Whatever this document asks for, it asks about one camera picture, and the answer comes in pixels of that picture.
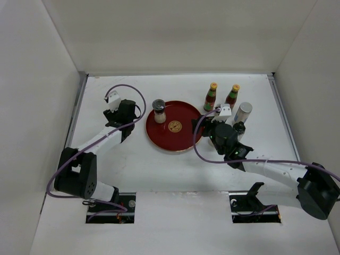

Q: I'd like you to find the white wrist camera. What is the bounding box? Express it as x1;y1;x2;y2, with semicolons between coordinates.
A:
214;104;232;122
104;90;121;112

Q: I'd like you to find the right ketchup bottle yellow cap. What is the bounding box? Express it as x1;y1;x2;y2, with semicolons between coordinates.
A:
225;84;240;109

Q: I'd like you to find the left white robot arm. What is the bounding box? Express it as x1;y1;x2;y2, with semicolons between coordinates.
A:
54;99;138;212

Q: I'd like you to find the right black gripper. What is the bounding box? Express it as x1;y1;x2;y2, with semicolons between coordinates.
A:
191;115;226;155

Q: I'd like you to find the left ketchup bottle yellow cap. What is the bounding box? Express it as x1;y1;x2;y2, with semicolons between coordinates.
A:
203;82;218;112

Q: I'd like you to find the silver lid white beads jar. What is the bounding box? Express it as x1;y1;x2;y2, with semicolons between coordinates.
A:
232;102;253;124

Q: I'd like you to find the purple cable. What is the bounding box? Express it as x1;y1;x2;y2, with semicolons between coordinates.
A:
192;107;340;183
46;83;147;223

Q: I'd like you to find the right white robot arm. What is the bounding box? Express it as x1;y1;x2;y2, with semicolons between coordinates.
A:
191;115;339;220

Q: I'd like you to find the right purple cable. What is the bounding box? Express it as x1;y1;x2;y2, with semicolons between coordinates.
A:
192;107;340;183

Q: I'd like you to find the ketchup bottle yellow cap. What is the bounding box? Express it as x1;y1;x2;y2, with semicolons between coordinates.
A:
225;84;240;109
203;82;218;112

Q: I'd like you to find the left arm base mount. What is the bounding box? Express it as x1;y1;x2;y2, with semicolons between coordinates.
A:
82;193;137;224

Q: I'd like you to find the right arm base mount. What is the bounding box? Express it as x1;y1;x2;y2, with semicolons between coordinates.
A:
228;182;281;224

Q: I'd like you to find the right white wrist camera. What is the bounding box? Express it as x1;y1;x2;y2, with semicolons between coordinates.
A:
214;104;232;122

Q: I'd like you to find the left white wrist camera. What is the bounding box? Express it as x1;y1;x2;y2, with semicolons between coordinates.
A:
104;90;121;112

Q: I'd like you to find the red round tray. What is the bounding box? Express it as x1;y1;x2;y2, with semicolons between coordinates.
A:
146;100;202;152

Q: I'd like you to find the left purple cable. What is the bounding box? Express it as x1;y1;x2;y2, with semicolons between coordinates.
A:
46;83;147;223

